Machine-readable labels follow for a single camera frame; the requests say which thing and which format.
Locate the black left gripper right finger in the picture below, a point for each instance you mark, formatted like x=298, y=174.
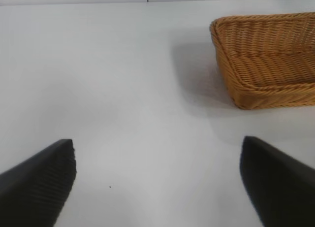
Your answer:
x=280, y=187

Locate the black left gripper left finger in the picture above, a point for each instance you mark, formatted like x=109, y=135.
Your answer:
x=37, y=187

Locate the woven wicker basket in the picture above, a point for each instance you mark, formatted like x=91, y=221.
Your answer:
x=270, y=64

